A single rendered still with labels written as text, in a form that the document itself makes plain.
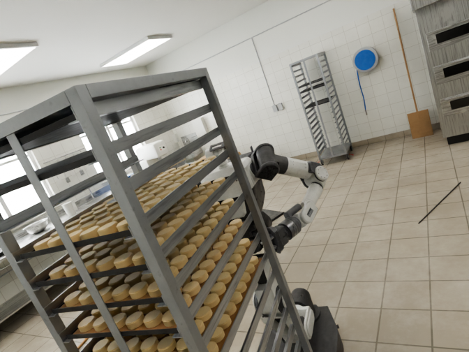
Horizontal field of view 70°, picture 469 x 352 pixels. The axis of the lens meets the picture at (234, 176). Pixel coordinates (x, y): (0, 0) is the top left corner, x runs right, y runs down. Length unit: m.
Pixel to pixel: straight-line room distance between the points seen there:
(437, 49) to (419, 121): 1.35
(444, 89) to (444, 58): 0.39
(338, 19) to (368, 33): 0.55
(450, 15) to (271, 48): 2.94
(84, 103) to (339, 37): 5.86
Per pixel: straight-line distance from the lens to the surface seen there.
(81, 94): 0.74
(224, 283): 1.17
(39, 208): 1.16
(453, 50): 5.30
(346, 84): 6.43
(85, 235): 0.91
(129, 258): 0.89
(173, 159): 0.95
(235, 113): 7.24
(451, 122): 5.45
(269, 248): 1.39
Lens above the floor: 1.70
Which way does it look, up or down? 13 degrees down
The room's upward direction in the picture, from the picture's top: 21 degrees counter-clockwise
